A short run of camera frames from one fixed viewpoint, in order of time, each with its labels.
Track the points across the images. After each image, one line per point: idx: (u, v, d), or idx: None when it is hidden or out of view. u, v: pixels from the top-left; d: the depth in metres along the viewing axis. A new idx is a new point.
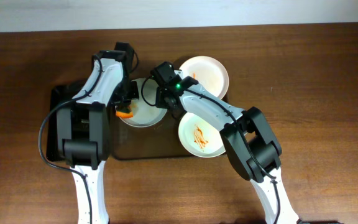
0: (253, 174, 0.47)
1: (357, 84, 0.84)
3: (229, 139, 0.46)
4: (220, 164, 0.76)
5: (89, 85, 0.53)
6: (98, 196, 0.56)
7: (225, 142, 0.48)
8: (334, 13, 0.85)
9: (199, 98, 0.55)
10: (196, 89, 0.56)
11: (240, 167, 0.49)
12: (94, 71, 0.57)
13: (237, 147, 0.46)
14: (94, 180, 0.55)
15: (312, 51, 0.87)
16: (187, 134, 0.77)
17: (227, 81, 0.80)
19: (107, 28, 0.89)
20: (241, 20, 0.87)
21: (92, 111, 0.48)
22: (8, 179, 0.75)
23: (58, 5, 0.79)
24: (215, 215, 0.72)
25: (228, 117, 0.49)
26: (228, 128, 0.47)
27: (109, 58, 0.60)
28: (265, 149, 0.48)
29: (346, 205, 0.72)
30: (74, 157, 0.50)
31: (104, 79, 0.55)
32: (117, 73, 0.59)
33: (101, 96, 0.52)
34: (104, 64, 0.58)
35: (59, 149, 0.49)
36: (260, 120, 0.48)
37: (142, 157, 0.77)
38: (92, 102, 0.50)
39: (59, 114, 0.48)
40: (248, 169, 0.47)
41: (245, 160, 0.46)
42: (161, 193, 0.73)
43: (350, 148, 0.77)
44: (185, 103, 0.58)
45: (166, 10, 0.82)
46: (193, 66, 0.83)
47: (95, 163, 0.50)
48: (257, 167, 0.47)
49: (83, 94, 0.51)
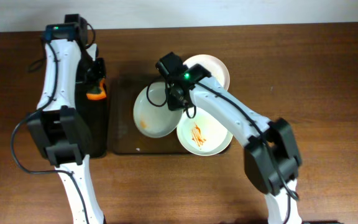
0: (271, 188, 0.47)
1: (357, 84, 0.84)
3: (254, 154, 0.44)
4: (220, 163, 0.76)
5: (50, 84, 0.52)
6: (89, 192, 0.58)
7: (248, 156, 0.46)
8: (331, 14, 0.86)
9: (214, 97, 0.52)
10: (211, 84, 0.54)
11: (257, 180, 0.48)
12: (50, 60, 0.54)
13: (261, 162, 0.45)
14: (82, 177, 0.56)
15: (312, 50, 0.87)
16: (185, 132, 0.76)
17: (227, 81, 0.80)
19: (107, 28, 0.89)
20: (241, 19, 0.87)
21: (62, 117, 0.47)
22: (9, 179, 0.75)
23: (58, 4, 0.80)
24: (215, 215, 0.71)
25: (251, 127, 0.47)
26: (252, 143, 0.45)
27: (60, 42, 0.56)
28: (286, 163, 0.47)
29: (346, 204, 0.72)
30: (58, 155, 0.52)
31: (63, 68, 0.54)
32: (74, 55, 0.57)
33: (66, 95, 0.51)
34: (58, 52, 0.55)
35: (41, 152, 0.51)
36: (287, 135, 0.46)
37: (138, 152, 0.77)
38: (60, 107, 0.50)
39: (29, 127, 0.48)
40: (268, 183, 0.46)
41: (266, 175, 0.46)
42: (162, 193, 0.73)
43: (350, 148, 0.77)
44: (194, 98, 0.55)
45: (167, 10, 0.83)
46: (194, 65, 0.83)
47: (78, 160, 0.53)
48: (276, 181, 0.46)
49: (47, 100, 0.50)
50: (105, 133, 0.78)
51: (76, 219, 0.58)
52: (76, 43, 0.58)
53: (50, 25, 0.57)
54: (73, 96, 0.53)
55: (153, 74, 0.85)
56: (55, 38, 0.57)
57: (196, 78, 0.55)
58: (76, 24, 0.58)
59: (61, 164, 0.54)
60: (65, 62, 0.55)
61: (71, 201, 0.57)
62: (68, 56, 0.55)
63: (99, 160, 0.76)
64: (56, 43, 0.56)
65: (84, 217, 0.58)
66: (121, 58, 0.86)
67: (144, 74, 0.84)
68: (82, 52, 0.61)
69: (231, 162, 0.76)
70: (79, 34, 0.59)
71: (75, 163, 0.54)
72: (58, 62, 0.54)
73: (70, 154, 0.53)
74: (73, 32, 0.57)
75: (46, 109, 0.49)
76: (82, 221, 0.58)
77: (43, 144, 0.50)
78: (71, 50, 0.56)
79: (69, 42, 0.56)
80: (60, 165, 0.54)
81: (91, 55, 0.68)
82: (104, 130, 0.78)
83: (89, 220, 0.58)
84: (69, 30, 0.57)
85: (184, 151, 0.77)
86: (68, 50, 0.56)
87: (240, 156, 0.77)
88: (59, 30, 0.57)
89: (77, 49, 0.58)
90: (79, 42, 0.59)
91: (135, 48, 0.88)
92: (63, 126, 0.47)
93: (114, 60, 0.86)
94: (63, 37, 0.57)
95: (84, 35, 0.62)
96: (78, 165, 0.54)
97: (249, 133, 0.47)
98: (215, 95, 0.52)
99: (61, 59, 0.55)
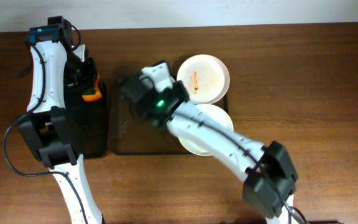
0: (275, 212, 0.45)
1: (357, 84, 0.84)
3: (258, 190, 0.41)
4: (220, 164, 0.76)
5: (38, 86, 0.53)
6: (86, 192, 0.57)
7: (249, 193, 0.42)
8: (330, 14, 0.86)
9: (197, 127, 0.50)
10: (187, 111, 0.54)
11: (259, 208, 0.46)
12: (36, 62, 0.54)
13: (264, 196, 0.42)
14: (77, 177, 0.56)
15: (312, 50, 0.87)
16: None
17: (227, 81, 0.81)
19: (107, 28, 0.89)
20: (241, 19, 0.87)
21: (53, 117, 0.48)
22: (9, 179, 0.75)
23: (58, 4, 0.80)
24: (215, 215, 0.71)
25: (245, 157, 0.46)
26: (252, 178, 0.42)
27: (45, 44, 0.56)
28: (284, 183, 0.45)
29: (346, 204, 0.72)
30: (51, 157, 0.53)
31: (50, 70, 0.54)
32: (61, 55, 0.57)
33: (55, 96, 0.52)
34: (43, 53, 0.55)
35: (35, 154, 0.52)
36: (282, 158, 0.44)
37: (138, 152, 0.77)
38: (50, 107, 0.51)
39: (21, 130, 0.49)
40: (271, 211, 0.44)
41: (270, 205, 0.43)
42: (161, 193, 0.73)
43: (350, 148, 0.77)
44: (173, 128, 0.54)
45: (168, 10, 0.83)
46: (193, 66, 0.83)
47: (73, 158, 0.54)
48: (278, 205, 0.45)
49: (36, 102, 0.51)
50: (105, 133, 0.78)
51: (74, 220, 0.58)
52: (60, 44, 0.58)
53: (33, 28, 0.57)
54: (61, 96, 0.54)
55: None
56: (38, 40, 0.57)
57: (171, 106, 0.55)
58: (60, 25, 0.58)
59: (55, 165, 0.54)
60: (52, 63, 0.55)
61: (68, 202, 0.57)
62: (54, 57, 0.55)
63: (99, 160, 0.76)
64: (40, 45, 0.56)
65: (82, 217, 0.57)
66: (122, 58, 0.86)
67: None
68: (68, 53, 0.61)
69: None
70: (64, 35, 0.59)
71: (69, 163, 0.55)
72: (45, 64, 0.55)
73: (64, 154, 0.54)
74: (58, 33, 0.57)
75: (35, 111, 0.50)
76: (80, 221, 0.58)
77: (36, 145, 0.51)
78: (56, 51, 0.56)
79: (55, 43, 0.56)
80: (55, 167, 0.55)
81: (80, 55, 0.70)
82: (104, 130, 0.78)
83: (88, 220, 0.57)
84: (53, 32, 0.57)
85: (184, 151, 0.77)
86: (53, 50, 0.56)
87: None
88: (43, 33, 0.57)
89: (63, 50, 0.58)
90: (64, 43, 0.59)
91: (135, 48, 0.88)
92: (53, 124, 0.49)
93: (115, 60, 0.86)
94: (46, 38, 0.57)
95: (69, 35, 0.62)
96: (73, 165, 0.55)
97: (245, 165, 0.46)
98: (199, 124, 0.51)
99: (48, 60, 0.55)
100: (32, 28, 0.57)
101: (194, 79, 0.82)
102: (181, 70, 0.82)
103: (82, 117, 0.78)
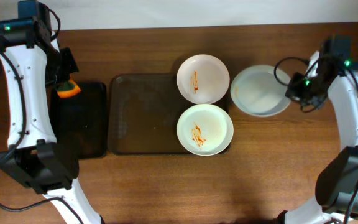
0: (333, 204, 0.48)
1: None
3: (351, 161, 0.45)
4: (220, 163, 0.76)
5: (18, 111, 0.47)
6: (82, 208, 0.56)
7: (341, 161, 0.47)
8: (332, 14, 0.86)
9: (357, 98, 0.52)
10: None
11: (325, 190, 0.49)
12: (11, 79, 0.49)
13: (350, 175, 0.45)
14: (74, 198, 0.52)
15: (313, 50, 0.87)
16: (185, 132, 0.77)
17: (227, 79, 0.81)
19: (107, 28, 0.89)
20: (241, 19, 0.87)
21: (40, 152, 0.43)
22: (8, 179, 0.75)
23: (58, 5, 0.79)
24: (215, 215, 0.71)
25: None
26: (357, 152, 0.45)
27: (17, 45, 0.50)
28: None
29: None
30: (43, 185, 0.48)
31: (28, 89, 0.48)
32: (39, 63, 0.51)
33: (38, 124, 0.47)
34: (18, 67, 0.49)
35: (25, 185, 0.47)
36: None
37: (137, 152, 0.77)
38: (36, 142, 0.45)
39: (5, 168, 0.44)
40: (336, 196, 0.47)
41: (343, 188, 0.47)
42: (161, 193, 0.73)
43: None
44: (339, 85, 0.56)
45: (167, 10, 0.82)
46: (193, 66, 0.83)
47: (67, 185, 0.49)
48: (344, 203, 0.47)
49: (19, 131, 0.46)
50: (104, 134, 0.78)
51: None
52: (38, 47, 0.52)
53: (0, 23, 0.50)
54: (45, 116, 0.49)
55: (153, 74, 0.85)
56: (8, 39, 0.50)
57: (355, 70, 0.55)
58: (34, 20, 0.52)
59: (48, 191, 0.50)
60: (30, 79, 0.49)
61: (68, 218, 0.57)
62: (32, 69, 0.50)
63: (99, 160, 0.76)
64: (12, 47, 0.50)
65: None
66: (122, 58, 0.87)
67: (144, 73, 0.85)
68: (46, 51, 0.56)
69: (231, 162, 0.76)
70: (40, 32, 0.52)
71: (64, 188, 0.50)
72: (22, 79, 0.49)
73: (57, 181, 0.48)
74: (32, 32, 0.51)
75: (20, 146, 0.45)
76: None
77: (24, 177, 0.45)
78: (33, 61, 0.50)
79: (30, 48, 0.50)
80: (48, 193, 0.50)
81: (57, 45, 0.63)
82: (102, 130, 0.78)
83: None
84: (26, 30, 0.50)
85: (184, 151, 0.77)
86: (29, 60, 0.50)
87: (240, 156, 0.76)
88: (13, 28, 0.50)
89: (41, 53, 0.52)
90: (40, 42, 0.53)
91: (135, 48, 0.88)
92: (41, 162, 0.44)
93: (114, 60, 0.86)
94: (19, 38, 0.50)
95: (46, 29, 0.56)
96: (67, 190, 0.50)
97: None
98: None
99: (25, 74, 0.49)
100: None
101: (194, 79, 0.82)
102: (181, 70, 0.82)
103: (82, 117, 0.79)
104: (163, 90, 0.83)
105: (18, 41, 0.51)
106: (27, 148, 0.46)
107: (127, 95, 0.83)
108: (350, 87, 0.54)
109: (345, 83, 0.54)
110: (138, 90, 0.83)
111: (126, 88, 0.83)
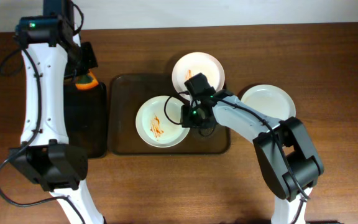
0: (290, 193, 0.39)
1: (357, 84, 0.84)
3: (265, 149, 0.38)
4: (219, 163, 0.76)
5: (33, 108, 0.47)
6: (87, 208, 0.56)
7: (260, 154, 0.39)
8: (331, 14, 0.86)
9: (232, 109, 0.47)
10: (230, 100, 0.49)
11: (275, 185, 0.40)
12: (30, 76, 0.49)
13: (275, 159, 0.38)
14: (79, 198, 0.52)
15: (312, 50, 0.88)
16: (145, 122, 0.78)
17: (223, 76, 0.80)
19: (107, 28, 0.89)
20: (241, 19, 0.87)
21: (50, 152, 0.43)
22: (9, 178, 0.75)
23: None
24: (215, 215, 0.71)
25: (263, 126, 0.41)
26: (263, 138, 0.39)
27: (40, 43, 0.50)
28: (304, 166, 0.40)
29: (346, 205, 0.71)
30: (51, 183, 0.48)
31: (46, 88, 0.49)
32: (58, 61, 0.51)
33: (53, 124, 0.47)
34: (38, 65, 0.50)
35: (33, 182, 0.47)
36: (301, 132, 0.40)
37: (137, 152, 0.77)
38: (48, 141, 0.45)
39: (15, 165, 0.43)
40: (284, 185, 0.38)
41: (283, 173, 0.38)
42: (162, 193, 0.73)
43: (351, 148, 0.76)
44: (218, 114, 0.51)
45: (168, 10, 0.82)
46: (188, 65, 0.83)
47: (74, 185, 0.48)
48: (295, 186, 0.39)
49: (34, 129, 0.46)
50: (107, 134, 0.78)
51: None
52: (59, 46, 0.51)
53: (27, 18, 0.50)
54: (59, 115, 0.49)
55: (153, 74, 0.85)
56: (31, 35, 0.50)
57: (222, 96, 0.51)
58: (59, 18, 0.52)
59: (55, 189, 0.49)
60: (48, 78, 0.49)
61: (71, 218, 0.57)
62: (51, 68, 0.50)
63: (99, 160, 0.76)
64: (35, 44, 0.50)
65: None
66: (122, 58, 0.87)
67: (144, 73, 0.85)
68: (68, 50, 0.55)
69: (230, 162, 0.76)
70: (63, 31, 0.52)
71: (70, 188, 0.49)
72: (40, 77, 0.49)
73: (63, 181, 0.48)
74: (56, 31, 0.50)
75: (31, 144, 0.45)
76: None
77: (33, 174, 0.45)
78: (53, 60, 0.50)
79: (52, 46, 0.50)
80: (55, 191, 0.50)
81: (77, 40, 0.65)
82: (105, 130, 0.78)
83: None
84: (50, 28, 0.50)
85: (186, 152, 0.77)
86: (50, 59, 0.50)
87: (240, 156, 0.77)
88: (37, 26, 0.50)
89: (61, 53, 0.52)
90: (62, 42, 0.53)
91: (135, 48, 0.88)
92: (52, 161, 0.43)
93: (115, 60, 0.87)
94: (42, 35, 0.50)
95: (69, 28, 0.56)
96: (73, 190, 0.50)
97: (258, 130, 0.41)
98: (234, 107, 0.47)
99: (44, 73, 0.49)
100: (23, 18, 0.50)
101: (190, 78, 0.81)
102: (176, 68, 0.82)
103: (84, 117, 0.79)
104: (164, 90, 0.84)
105: (41, 38, 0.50)
106: (38, 146, 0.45)
107: (128, 96, 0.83)
108: (224, 107, 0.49)
109: (219, 111, 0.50)
110: (140, 90, 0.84)
111: (127, 89, 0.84)
